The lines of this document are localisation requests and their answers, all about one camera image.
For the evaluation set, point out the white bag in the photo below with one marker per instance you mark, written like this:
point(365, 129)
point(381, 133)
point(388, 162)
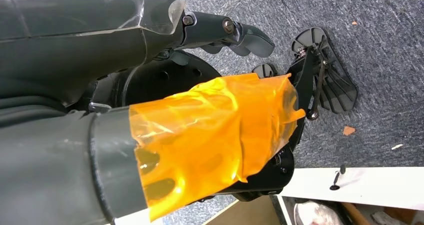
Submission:
point(314, 215)

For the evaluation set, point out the orange transparent tape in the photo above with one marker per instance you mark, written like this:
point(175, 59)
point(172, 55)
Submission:
point(205, 127)

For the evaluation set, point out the black robot foot plate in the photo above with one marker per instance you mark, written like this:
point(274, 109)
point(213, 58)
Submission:
point(341, 94)

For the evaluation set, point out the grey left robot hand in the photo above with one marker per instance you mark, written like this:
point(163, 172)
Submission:
point(66, 34)

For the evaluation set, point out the white floor scrap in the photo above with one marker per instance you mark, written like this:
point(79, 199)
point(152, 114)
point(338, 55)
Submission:
point(396, 147)

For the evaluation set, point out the tiny orange floor scrap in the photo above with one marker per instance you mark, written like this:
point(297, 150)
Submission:
point(354, 23)

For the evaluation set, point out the white furniture beam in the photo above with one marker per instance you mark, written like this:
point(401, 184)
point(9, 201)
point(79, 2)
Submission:
point(381, 187)

